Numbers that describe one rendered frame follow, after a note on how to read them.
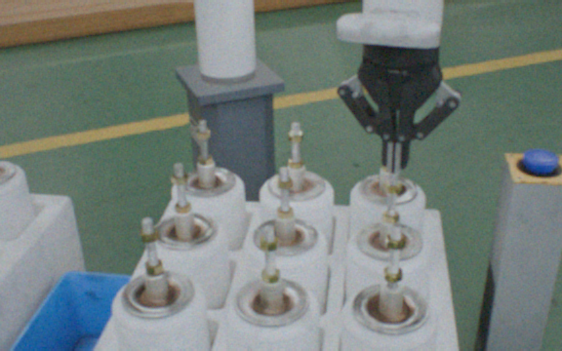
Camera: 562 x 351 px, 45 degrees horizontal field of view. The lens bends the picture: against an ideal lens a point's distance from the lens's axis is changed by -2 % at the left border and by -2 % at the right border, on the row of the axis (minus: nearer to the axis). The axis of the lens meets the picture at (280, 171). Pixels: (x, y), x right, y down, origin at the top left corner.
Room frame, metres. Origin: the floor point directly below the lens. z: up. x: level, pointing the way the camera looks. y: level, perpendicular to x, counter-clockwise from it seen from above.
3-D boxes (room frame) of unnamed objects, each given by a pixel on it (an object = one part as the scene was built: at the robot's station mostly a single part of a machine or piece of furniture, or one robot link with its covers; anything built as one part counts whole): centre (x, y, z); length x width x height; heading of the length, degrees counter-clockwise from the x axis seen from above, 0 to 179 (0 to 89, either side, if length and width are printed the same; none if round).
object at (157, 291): (0.56, 0.13, 0.26); 0.02 x 0.02 x 0.03
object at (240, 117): (1.07, 0.08, 0.15); 0.15 x 0.15 x 0.30; 21
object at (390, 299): (0.53, -0.10, 0.26); 0.02 x 0.02 x 0.03
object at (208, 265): (0.67, 0.11, 0.16); 0.10 x 0.10 x 0.18
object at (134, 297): (0.56, 0.13, 0.25); 0.08 x 0.08 x 0.01
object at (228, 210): (0.79, 0.10, 0.16); 0.10 x 0.10 x 0.18
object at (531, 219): (0.69, -0.30, 0.16); 0.07 x 0.07 x 0.31; 82
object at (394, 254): (0.53, -0.10, 0.31); 0.01 x 0.01 x 0.08; 59
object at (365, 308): (0.53, -0.10, 0.25); 0.08 x 0.08 x 0.01
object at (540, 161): (0.69, -0.30, 0.32); 0.04 x 0.04 x 0.02
